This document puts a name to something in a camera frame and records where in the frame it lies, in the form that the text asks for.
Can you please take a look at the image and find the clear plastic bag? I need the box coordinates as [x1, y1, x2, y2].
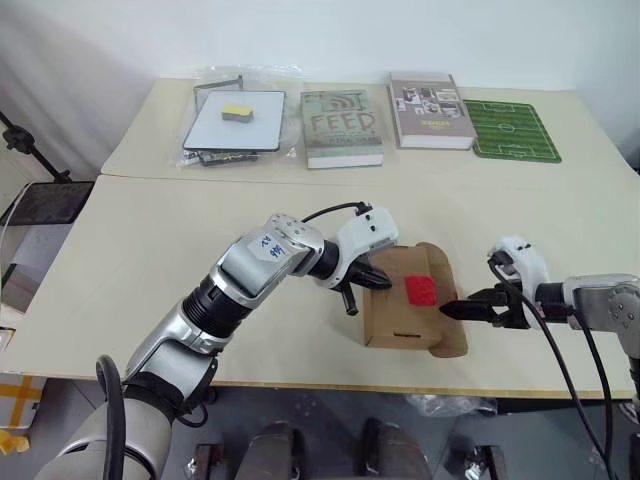
[171, 63, 307, 170]

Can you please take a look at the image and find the brown cardboard box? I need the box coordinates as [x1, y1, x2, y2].
[360, 241, 470, 359]

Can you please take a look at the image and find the green soccer field mat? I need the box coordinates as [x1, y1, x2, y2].
[462, 98, 563, 164]

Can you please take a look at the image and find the green FEED book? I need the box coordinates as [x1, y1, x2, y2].
[299, 89, 386, 171]

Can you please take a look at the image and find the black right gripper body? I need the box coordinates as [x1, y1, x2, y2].
[477, 282, 534, 330]

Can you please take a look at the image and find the small white whiteboard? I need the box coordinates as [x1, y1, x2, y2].
[182, 89, 287, 153]

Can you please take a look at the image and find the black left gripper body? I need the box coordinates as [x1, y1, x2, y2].
[343, 258, 374, 292]

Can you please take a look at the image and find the dark markers bundle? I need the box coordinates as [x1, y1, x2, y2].
[196, 149, 261, 167]

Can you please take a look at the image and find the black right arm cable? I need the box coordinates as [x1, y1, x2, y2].
[487, 253, 624, 480]

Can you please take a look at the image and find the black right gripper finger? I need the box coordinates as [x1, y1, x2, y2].
[439, 294, 497, 314]
[449, 308, 501, 327]

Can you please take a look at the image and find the black tripod stand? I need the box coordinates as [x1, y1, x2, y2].
[0, 110, 72, 184]

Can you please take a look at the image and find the black thin frame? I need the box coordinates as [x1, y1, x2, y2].
[193, 74, 245, 109]

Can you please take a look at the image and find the dark rounded shape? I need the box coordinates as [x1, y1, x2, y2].
[360, 416, 429, 480]
[243, 421, 307, 480]

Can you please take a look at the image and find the yellow grey sponge eraser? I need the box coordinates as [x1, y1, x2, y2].
[219, 103, 255, 124]

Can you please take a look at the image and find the crumpled clear plastic wrap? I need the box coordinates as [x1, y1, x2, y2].
[403, 392, 499, 420]

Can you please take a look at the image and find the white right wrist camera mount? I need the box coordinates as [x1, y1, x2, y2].
[486, 233, 552, 307]

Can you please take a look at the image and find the red block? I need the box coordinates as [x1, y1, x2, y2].
[403, 273, 439, 307]

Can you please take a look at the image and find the cardboard box with yellow tape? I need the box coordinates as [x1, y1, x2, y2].
[0, 371, 47, 441]

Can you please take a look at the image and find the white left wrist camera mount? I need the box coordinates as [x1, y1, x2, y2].
[327, 204, 401, 292]

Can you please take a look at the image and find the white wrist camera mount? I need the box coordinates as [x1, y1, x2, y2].
[327, 204, 401, 292]
[486, 233, 552, 307]

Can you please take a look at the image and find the beige hardcover book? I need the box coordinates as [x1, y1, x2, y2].
[388, 71, 478, 151]

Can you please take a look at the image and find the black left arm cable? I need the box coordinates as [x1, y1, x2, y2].
[301, 200, 375, 224]

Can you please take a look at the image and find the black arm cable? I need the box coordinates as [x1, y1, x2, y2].
[301, 200, 375, 224]
[487, 253, 624, 480]

